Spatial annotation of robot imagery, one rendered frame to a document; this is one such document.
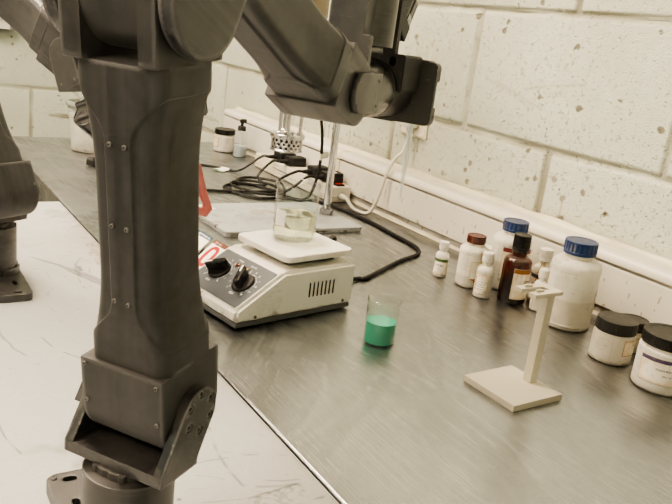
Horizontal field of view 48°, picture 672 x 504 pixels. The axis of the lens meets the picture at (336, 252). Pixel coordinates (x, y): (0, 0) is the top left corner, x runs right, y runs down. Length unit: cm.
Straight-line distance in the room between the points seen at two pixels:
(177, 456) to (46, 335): 44
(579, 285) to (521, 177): 34
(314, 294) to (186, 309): 53
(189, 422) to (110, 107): 21
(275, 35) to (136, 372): 24
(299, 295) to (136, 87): 60
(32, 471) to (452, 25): 117
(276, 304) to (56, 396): 32
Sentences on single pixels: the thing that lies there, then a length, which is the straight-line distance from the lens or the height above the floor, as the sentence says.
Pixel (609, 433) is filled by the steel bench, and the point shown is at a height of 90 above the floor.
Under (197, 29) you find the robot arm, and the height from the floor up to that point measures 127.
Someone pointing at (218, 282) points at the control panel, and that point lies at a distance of 100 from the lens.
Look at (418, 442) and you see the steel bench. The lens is 76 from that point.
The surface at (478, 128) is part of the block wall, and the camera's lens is 148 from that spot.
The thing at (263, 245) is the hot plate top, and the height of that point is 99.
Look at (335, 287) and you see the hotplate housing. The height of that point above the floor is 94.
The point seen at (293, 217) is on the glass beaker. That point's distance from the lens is 101.
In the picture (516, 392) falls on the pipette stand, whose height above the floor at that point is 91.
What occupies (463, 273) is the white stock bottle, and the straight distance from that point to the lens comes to 124.
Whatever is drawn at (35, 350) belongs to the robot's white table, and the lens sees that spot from 89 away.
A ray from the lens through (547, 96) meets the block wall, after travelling 136.
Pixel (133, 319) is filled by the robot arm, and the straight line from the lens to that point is 48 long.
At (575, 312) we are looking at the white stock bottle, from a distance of 113.
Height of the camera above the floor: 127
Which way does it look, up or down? 16 degrees down
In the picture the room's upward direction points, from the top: 7 degrees clockwise
